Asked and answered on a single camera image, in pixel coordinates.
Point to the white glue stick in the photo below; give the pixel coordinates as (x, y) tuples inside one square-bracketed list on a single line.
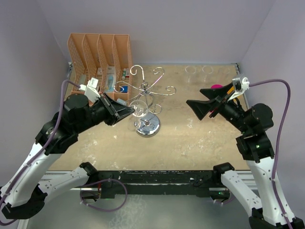
[(124, 74)]

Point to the orange perforated desk organizer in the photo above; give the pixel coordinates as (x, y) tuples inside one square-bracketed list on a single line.
[(102, 56)]

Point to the blue stapler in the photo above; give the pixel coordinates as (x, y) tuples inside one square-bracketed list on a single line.
[(121, 101)]

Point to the chrome wire wine glass rack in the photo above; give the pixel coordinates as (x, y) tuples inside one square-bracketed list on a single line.
[(150, 124)]

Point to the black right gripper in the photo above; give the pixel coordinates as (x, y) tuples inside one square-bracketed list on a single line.
[(216, 103)]

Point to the pink plastic wine glass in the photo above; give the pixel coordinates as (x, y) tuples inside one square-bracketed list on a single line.
[(215, 86)]

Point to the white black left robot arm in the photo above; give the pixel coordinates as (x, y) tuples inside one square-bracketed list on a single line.
[(25, 194)]

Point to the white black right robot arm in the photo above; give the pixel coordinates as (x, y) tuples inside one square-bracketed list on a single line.
[(269, 209)]

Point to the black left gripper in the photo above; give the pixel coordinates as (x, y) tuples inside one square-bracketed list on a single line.
[(112, 118)]

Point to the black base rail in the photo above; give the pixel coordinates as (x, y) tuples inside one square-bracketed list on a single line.
[(199, 183)]

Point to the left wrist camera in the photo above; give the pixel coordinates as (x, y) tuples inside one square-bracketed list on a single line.
[(90, 90)]

